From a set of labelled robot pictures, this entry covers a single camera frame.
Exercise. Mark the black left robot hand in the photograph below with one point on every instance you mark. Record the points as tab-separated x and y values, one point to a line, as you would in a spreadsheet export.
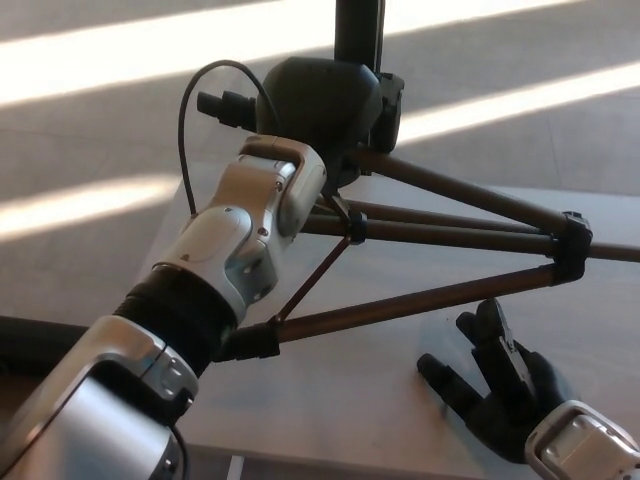
320	105

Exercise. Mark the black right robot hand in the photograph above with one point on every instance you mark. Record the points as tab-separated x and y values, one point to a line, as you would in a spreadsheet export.
510	405

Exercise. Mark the brown and black camera tripod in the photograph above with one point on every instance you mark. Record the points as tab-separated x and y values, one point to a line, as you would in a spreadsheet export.
450	235

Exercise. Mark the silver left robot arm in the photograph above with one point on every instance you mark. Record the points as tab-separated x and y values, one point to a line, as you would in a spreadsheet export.
215	235

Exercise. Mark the black vertical pillar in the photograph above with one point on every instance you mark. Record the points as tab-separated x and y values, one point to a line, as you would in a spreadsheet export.
357	30

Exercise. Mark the black low platform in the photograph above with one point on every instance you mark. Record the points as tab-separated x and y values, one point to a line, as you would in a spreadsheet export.
35	345

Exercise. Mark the white metal table frame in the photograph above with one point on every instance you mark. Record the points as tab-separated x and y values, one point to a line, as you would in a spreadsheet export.
235	470

